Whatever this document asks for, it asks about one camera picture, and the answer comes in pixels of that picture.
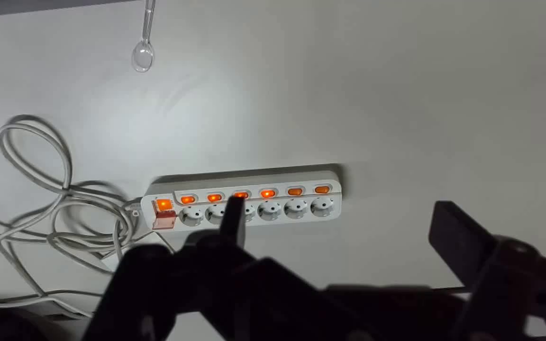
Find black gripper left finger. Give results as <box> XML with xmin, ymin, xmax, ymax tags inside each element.
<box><xmin>82</xmin><ymin>195</ymin><xmax>376</xmax><ymax>341</ymax></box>

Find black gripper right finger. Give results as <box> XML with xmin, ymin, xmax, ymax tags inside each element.
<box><xmin>427</xmin><ymin>199</ymin><xmax>546</xmax><ymax>341</ymax></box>

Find white six-socket power strip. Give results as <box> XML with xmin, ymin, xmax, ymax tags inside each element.
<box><xmin>141</xmin><ymin>165</ymin><xmax>345</xmax><ymax>233</ymax></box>

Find clear plastic spoon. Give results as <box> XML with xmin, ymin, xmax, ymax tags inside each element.
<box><xmin>129</xmin><ymin>0</ymin><xmax>160</xmax><ymax>74</ymax></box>

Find white power strip cable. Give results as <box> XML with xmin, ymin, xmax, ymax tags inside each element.
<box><xmin>0</xmin><ymin>114</ymin><xmax>161</xmax><ymax>319</ymax></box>

